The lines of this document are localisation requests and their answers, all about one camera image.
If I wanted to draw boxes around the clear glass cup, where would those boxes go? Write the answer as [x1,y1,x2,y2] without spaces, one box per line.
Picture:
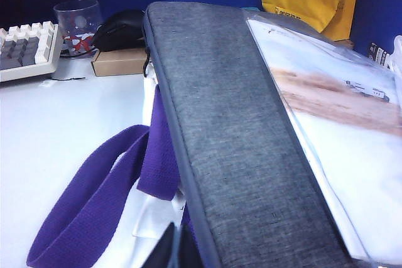
[52,0,104,59]

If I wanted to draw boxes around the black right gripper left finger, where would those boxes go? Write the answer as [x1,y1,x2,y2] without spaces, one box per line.
[146,222,179,268]

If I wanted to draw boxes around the red white wrapper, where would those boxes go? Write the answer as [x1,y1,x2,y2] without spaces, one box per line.
[63,34,96,56]

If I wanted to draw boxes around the papers in clear plastic sleeve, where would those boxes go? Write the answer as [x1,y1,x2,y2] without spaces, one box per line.
[243,9,402,263]

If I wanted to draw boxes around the white grey mechanical keyboard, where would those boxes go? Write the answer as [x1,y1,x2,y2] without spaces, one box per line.
[0,20,63,83]

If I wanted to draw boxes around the purple bag strap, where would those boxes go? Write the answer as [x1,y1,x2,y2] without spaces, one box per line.
[26,84,193,268]

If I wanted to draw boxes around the grey fabric laptop sleeve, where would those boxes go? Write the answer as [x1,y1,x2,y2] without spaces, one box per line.
[143,1,359,268]

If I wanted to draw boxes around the flat brown cardboard box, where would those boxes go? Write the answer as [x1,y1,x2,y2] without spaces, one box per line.
[91,48,153,78]

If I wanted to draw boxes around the black computer mouse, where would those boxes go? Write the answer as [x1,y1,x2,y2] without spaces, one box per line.
[95,9,149,52]

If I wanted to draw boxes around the black white barcode package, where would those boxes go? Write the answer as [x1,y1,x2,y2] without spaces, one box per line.
[367,41,391,68]

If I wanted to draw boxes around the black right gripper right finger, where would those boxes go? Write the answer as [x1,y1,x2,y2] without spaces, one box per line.
[181,223,207,268]

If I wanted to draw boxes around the white tote bag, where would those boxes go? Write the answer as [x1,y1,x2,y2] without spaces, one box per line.
[94,67,197,268]

